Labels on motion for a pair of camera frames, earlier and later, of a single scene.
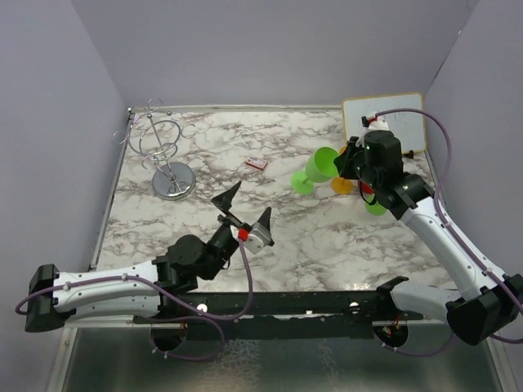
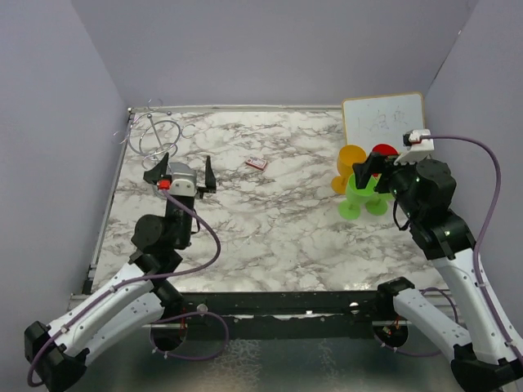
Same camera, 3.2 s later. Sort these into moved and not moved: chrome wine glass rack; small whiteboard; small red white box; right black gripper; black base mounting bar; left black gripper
Moved: right black gripper; left black gripper
Not moved: small whiteboard; chrome wine glass rack; small red white box; black base mounting bar
